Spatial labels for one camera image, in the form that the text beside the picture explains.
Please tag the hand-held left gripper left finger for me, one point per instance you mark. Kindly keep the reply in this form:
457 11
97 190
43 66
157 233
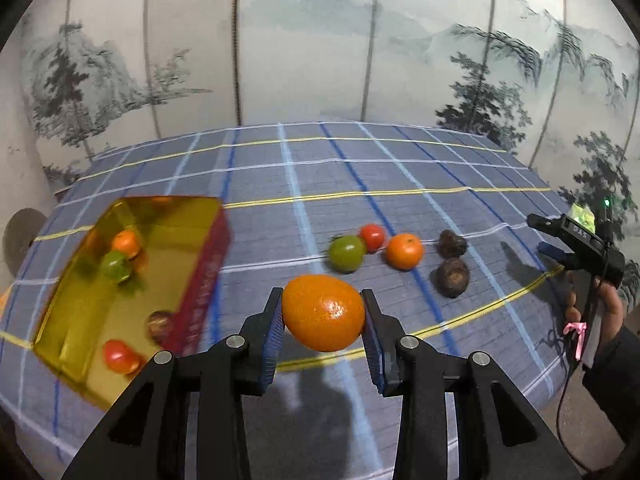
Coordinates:
272 340

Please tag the small orange mandarin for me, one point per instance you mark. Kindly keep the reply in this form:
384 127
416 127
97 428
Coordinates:
125 242

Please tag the cracked dark brown mangosteen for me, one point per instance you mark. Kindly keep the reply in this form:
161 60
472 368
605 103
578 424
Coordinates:
160 325

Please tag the pink ribbon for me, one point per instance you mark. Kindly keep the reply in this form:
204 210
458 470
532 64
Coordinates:
575 332

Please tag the person's right hand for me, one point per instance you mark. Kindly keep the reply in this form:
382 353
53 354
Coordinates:
614 310

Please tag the green tomato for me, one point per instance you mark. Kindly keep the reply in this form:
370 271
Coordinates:
346 253
116 265

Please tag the landscape painted folding screen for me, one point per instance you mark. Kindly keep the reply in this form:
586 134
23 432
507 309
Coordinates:
310 50

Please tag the red and gold tin box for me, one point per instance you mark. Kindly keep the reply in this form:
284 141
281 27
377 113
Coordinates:
90 310

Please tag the small red tomato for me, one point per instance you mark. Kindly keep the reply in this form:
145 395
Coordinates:
372 237

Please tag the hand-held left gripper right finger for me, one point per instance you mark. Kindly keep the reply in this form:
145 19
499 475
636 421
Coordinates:
372 340

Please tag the large dark brown mangosteen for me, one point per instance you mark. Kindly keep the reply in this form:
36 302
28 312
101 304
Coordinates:
452 277

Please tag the person's right forearm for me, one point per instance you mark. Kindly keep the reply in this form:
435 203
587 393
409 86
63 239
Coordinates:
620 370

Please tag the blue plaid tablecloth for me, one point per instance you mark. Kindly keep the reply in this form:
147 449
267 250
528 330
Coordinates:
300 175

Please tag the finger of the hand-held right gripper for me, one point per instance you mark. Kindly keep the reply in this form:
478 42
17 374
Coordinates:
550 249
547 224

